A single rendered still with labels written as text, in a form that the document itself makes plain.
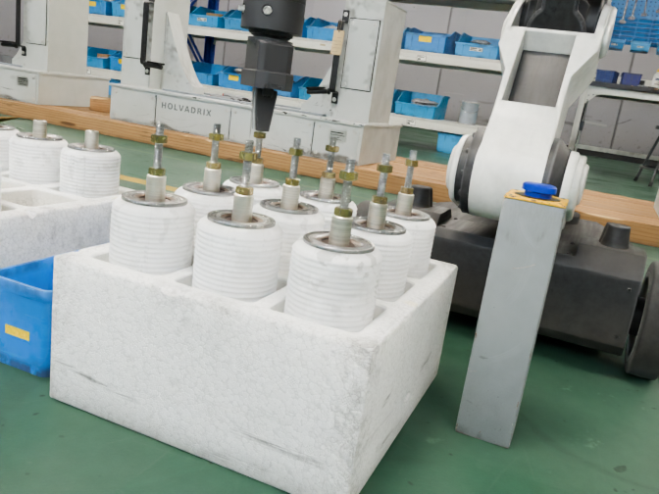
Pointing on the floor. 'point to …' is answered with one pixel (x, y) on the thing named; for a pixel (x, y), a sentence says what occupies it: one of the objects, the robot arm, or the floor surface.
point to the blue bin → (26, 316)
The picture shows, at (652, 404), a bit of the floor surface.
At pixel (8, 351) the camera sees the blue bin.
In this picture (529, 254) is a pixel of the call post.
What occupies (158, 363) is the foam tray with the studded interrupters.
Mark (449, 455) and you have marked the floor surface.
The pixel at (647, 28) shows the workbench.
